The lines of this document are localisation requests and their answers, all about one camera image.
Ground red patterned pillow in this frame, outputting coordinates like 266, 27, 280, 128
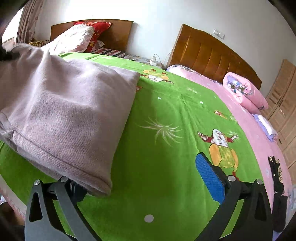
74, 21, 112, 53

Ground right wooden headboard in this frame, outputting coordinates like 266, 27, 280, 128
168, 24, 262, 89

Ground wooden headboard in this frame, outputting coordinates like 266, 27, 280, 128
50, 19, 133, 51
168, 24, 262, 89

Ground wooden wardrobe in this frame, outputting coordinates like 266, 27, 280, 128
264, 59, 296, 184

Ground rolled pink quilt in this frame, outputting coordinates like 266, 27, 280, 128
223, 72, 268, 114

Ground lilac knit pants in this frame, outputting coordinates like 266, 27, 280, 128
1, 45, 140, 196

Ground pink white patterned pillow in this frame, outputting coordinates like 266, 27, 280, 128
41, 24, 94, 55

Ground white wall switch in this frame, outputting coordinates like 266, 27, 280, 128
213, 29, 225, 40

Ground left wooden headboard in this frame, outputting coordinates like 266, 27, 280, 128
50, 19, 133, 51

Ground black patterned garment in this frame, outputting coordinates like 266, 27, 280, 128
268, 156, 287, 232

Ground window curtain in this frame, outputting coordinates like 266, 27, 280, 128
16, 0, 45, 44

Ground white charger with cable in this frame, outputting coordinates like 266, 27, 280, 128
149, 54, 163, 68

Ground pink bed sheet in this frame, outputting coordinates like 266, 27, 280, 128
167, 65, 295, 228

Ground folded lilac white cloth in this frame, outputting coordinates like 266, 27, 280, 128
252, 114, 278, 142

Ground plaid bed sheet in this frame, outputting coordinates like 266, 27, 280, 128
91, 47, 125, 58

